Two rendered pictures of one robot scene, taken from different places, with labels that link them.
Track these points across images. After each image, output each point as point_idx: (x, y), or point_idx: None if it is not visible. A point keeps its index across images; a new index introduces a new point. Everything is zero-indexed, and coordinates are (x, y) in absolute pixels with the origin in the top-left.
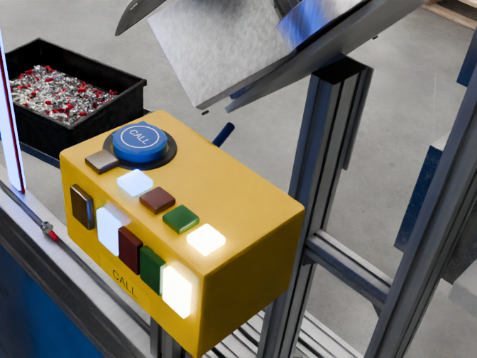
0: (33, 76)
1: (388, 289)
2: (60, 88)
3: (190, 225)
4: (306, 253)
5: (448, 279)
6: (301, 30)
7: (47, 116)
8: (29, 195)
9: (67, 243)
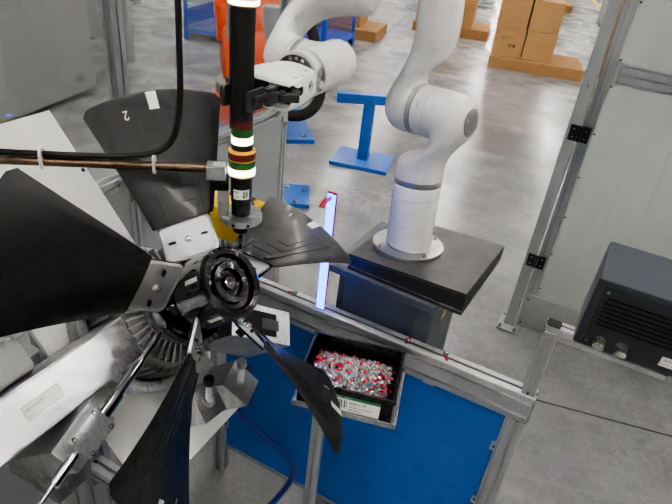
0: (379, 389)
1: (100, 460)
2: (353, 382)
3: None
4: None
5: None
6: None
7: (333, 335)
8: (313, 307)
9: (284, 292)
